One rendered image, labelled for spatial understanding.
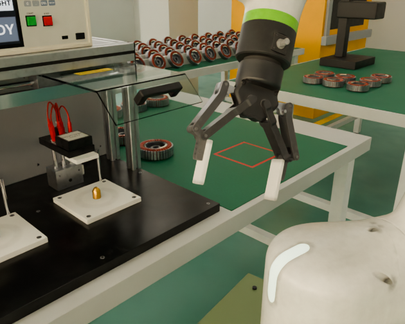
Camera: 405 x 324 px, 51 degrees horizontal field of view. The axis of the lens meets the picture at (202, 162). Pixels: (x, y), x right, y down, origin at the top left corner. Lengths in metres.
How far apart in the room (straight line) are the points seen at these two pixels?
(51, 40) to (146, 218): 0.46
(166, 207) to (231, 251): 1.23
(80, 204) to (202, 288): 1.05
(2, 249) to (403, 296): 0.71
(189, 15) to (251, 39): 4.34
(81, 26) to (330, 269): 0.84
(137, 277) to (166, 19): 4.16
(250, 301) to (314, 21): 3.68
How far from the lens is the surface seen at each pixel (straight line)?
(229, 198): 1.09
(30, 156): 1.22
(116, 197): 1.04
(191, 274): 2.05
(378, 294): 0.48
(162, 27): 4.89
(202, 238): 0.95
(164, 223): 0.95
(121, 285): 0.84
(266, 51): 0.68
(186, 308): 1.88
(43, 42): 1.05
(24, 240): 0.93
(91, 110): 1.28
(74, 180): 1.15
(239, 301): 0.77
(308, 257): 0.46
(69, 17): 1.08
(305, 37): 4.33
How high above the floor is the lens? 1.26
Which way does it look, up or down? 23 degrees down
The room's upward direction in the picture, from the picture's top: straight up
